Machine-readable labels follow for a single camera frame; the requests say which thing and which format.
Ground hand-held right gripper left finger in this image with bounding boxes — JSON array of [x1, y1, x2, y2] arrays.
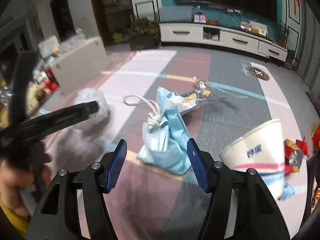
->
[[26, 139, 127, 240]]

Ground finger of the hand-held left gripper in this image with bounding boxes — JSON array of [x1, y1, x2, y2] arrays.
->
[[11, 51, 36, 130], [0, 101, 99, 146]]

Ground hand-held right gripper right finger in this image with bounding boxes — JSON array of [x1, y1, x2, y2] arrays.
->
[[187, 138, 290, 240]]

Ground white plastic bag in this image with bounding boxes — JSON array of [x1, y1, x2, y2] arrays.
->
[[72, 88, 111, 131]]

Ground light blue drawstring bag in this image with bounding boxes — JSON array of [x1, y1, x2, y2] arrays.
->
[[124, 87, 198, 176]]

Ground person's left hand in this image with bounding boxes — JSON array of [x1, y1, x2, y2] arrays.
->
[[0, 153, 53, 218]]

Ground red toy figure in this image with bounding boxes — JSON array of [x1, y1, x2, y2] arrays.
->
[[40, 79, 60, 94]]

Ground white storage chest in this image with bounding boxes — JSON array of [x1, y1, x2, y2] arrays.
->
[[49, 36, 108, 96]]

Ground white striped paper cup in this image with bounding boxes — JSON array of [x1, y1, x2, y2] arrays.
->
[[219, 119, 287, 198]]

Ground clear plastic container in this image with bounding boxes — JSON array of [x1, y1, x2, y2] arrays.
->
[[58, 33, 88, 56]]

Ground yellow white snack wrapper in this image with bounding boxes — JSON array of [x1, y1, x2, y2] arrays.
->
[[169, 92, 213, 113]]

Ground silver foil wrapper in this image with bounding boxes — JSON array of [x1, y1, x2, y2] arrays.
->
[[192, 76, 213, 98]]

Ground light blue crumpled glove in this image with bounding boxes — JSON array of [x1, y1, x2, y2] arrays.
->
[[277, 182, 296, 201]]

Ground red foil wrapper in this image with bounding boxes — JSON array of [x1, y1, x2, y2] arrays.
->
[[283, 137, 311, 175]]

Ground striped pastel bed sheet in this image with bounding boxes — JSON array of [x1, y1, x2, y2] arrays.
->
[[37, 49, 313, 240]]

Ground bushy potted plant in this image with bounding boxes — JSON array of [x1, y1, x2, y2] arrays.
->
[[127, 16, 161, 51]]

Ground white television cabinet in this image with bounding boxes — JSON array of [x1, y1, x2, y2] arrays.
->
[[158, 22, 288, 62]]

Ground small potted plant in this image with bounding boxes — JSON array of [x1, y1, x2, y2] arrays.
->
[[283, 48, 298, 69]]

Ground small blue red boxes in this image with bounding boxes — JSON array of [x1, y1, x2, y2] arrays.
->
[[193, 12, 207, 23]]

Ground yellow white card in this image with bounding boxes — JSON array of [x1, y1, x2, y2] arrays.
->
[[250, 20, 269, 36]]

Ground grey storage box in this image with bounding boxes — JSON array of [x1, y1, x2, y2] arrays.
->
[[157, 6, 194, 23]]

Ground tall potted plant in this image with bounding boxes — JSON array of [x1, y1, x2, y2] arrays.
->
[[277, 20, 292, 48]]

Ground grey curtain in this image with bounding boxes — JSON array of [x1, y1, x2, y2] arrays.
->
[[296, 4, 320, 93]]

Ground grey soundbar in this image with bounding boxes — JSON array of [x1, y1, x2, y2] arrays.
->
[[207, 3, 243, 13]]

